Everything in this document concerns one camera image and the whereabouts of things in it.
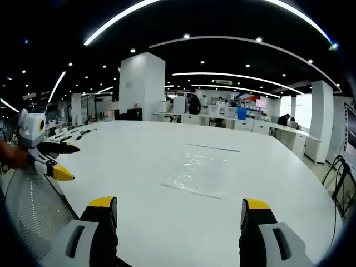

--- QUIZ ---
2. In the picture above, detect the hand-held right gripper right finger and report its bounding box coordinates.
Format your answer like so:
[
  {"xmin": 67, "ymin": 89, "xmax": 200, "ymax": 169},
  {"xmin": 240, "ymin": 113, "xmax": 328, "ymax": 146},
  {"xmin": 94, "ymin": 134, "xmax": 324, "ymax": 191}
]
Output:
[{"xmin": 238, "ymin": 197, "xmax": 315, "ymax": 267}]

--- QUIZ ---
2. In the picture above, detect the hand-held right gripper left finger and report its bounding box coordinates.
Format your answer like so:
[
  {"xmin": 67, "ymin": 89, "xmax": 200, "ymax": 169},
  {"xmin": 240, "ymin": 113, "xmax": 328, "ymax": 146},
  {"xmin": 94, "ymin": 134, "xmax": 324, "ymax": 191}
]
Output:
[{"xmin": 41, "ymin": 196, "xmax": 119, "ymax": 267}]

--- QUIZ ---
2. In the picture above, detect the clear plastic food packaging bag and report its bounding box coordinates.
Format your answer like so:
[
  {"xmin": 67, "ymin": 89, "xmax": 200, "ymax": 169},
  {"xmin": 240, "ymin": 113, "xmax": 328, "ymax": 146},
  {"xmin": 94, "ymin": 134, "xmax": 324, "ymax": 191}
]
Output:
[{"xmin": 160, "ymin": 141, "xmax": 241, "ymax": 200}]

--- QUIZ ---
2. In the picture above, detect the person's left hand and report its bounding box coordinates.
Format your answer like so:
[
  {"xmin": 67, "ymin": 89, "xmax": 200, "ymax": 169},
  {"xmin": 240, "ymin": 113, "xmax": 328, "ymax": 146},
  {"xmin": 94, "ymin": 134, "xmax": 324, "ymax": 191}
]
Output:
[{"xmin": 0, "ymin": 138, "xmax": 29, "ymax": 169}]

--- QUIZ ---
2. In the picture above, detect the white mesh basket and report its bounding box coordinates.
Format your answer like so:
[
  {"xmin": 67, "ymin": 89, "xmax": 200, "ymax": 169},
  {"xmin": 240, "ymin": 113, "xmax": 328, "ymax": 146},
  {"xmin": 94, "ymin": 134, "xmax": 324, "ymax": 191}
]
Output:
[{"xmin": 4, "ymin": 166, "xmax": 81, "ymax": 262}]

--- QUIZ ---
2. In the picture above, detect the black cabinet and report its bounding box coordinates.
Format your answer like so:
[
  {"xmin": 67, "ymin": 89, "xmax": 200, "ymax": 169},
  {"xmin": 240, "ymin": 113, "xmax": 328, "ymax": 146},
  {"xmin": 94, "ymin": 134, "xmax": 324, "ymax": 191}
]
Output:
[{"xmin": 127, "ymin": 108, "xmax": 144, "ymax": 121}]

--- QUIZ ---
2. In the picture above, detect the black metal stand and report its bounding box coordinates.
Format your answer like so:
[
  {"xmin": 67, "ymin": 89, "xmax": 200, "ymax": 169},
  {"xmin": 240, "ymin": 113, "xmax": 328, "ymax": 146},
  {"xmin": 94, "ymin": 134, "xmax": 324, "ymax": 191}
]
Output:
[{"xmin": 322, "ymin": 154, "xmax": 356, "ymax": 221}]

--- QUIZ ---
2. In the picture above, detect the wide white square pillar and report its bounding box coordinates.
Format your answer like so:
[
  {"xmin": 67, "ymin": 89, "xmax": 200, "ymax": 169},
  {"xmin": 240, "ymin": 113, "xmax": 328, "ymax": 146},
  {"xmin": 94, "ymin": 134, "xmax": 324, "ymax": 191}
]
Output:
[{"xmin": 118, "ymin": 52, "xmax": 166, "ymax": 122}]

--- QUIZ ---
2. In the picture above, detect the narrow white pillar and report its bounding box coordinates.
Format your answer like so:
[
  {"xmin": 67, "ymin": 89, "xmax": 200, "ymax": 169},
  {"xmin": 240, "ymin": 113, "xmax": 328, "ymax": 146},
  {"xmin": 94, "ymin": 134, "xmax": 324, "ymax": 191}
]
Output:
[{"xmin": 309, "ymin": 80, "xmax": 334, "ymax": 164}]

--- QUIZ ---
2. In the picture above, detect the black cable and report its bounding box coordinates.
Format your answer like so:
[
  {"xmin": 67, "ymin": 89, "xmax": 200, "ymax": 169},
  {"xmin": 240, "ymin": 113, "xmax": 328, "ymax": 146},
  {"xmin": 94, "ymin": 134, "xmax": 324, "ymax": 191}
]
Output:
[{"xmin": 74, "ymin": 128, "xmax": 98, "ymax": 141}]

